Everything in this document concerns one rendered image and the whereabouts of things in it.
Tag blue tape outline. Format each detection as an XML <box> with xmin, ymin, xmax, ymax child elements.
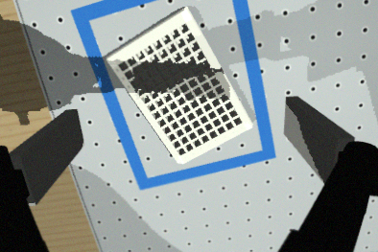
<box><xmin>71</xmin><ymin>0</ymin><xmax>276</xmax><ymax>190</ymax></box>

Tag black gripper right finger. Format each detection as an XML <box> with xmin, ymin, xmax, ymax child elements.
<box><xmin>278</xmin><ymin>96</ymin><xmax>378</xmax><ymax>252</ymax></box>

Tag white well plate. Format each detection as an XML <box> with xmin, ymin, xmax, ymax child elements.
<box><xmin>107</xmin><ymin>7</ymin><xmax>252</xmax><ymax>164</ymax></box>

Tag grey perforated base plate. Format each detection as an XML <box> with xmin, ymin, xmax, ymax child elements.
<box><xmin>13</xmin><ymin>0</ymin><xmax>378</xmax><ymax>252</ymax></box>

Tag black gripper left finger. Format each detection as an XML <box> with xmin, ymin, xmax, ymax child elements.
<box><xmin>0</xmin><ymin>109</ymin><xmax>84</xmax><ymax>252</ymax></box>

